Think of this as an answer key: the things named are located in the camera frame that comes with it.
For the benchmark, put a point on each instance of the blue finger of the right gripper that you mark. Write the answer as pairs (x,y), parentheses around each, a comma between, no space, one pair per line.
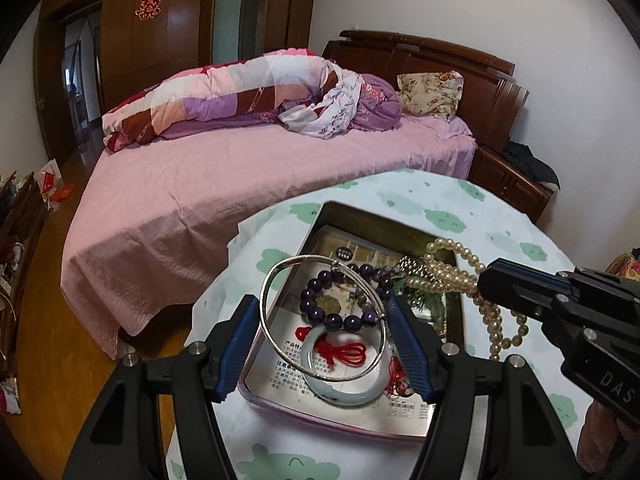
(530,270)
(529,295)

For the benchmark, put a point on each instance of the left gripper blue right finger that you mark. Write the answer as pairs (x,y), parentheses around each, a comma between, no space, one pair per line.
(411,337)

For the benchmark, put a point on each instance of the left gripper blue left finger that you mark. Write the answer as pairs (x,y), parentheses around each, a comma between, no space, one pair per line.
(236,336)

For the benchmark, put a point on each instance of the person's right hand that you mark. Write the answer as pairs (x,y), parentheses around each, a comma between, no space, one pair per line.
(600,431)

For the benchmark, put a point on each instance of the colourful cushion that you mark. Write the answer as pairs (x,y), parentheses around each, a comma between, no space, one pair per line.
(626,265)

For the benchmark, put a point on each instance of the white jade bangle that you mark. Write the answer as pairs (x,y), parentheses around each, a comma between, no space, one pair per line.
(343,373)

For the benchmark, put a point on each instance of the pink metal tin box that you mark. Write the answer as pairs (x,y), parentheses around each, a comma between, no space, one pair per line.
(355,259)

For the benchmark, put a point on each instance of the wooden nightstand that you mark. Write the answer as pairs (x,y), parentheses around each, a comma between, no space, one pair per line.
(492,172)

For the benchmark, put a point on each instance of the black clothes on nightstand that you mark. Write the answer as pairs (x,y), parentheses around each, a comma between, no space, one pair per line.
(520,156)

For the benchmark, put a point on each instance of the bed with pink sheet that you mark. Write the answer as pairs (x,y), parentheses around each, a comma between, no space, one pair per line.
(153,225)

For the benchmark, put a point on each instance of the dark wooden headboard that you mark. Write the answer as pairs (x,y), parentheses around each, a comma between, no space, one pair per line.
(491,99)

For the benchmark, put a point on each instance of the floral pillow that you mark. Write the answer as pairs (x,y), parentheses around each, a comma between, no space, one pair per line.
(431,94)

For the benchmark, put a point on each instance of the purple folded blanket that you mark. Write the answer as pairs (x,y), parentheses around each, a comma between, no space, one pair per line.
(378,108)

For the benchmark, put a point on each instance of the white floral cloth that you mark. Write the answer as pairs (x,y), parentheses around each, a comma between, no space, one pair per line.
(332,111)

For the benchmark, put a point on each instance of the red white bags on floor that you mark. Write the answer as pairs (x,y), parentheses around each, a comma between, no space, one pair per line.
(51,185)

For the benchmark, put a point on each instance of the cluttered side table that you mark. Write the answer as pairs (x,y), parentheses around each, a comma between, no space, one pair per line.
(23,212)

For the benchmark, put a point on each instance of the patchwork pink quilt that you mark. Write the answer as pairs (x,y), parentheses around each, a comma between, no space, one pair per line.
(267,84)

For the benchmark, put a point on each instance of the brown wooden wardrobe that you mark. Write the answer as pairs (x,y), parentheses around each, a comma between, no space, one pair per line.
(141,42)

